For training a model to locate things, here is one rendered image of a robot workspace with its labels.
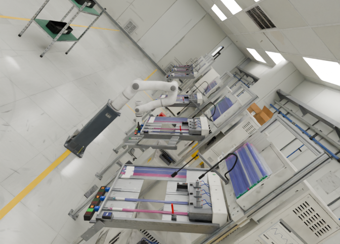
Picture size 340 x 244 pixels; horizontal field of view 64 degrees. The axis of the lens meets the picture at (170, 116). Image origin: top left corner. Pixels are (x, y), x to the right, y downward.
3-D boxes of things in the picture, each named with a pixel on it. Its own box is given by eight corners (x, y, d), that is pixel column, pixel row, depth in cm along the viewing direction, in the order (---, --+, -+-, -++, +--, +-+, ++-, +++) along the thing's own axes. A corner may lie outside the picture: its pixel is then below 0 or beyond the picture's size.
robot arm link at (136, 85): (132, 88, 297) (129, 91, 281) (132, 78, 293) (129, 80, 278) (178, 91, 295) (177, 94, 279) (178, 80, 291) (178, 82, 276)
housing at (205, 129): (201, 141, 295) (201, 129, 291) (199, 127, 342) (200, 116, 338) (208, 141, 294) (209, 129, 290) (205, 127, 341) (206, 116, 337)
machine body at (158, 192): (116, 191, 317) (153, 158, 302) (129, 164, 384) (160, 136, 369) (155, 227, 327) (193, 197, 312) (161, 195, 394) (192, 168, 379)
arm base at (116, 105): (107, 105, 287) (118, 92, 282) (109, 98, 304) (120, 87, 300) (120, 116, 293) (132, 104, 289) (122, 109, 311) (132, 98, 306)
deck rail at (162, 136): (139, 138, 297) (139, 133, 295) (140, 137, 299) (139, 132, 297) (205, 141, 292) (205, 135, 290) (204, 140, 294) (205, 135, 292)
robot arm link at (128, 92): (120, 92, 287) (136, 77, 282) (124, 89, 305) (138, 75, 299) (129, 100, 290) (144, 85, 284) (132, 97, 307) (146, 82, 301)
